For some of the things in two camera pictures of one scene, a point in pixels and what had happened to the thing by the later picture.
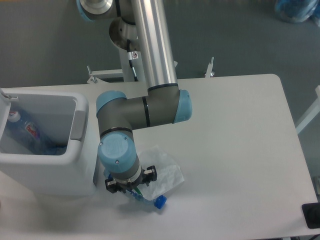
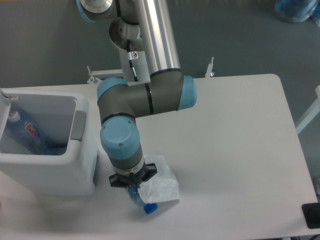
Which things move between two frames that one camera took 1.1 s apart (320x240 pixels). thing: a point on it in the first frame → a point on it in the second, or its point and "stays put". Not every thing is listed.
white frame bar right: x=313 y=110 stays put
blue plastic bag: x=297 y=11 stays put
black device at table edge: x=312 y=214 stays put
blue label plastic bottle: x=158 y=202 → x=148 y=207
